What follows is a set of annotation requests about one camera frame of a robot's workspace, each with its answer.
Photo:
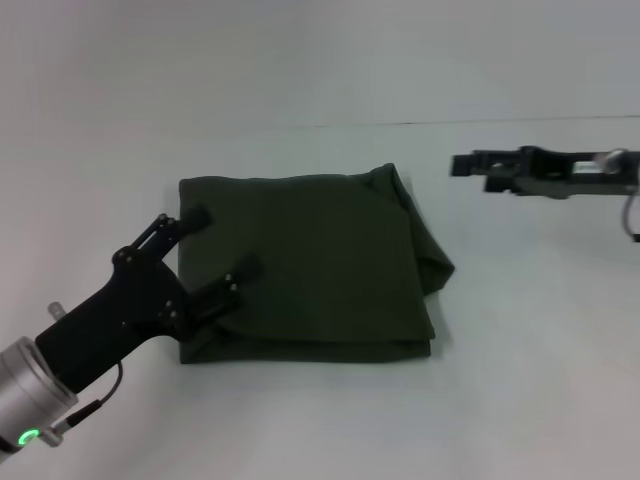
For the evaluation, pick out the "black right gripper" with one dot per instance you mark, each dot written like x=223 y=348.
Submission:
x=550 y=175

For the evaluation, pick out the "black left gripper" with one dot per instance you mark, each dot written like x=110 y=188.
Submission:
x=125 y=310

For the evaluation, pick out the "dark green shirt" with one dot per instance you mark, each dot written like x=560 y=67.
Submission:
x=325 y=260

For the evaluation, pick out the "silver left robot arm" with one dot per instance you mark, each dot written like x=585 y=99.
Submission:
x=25 y=395

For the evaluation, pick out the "small silver round plug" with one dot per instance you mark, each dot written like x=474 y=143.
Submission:
x=56 y=311

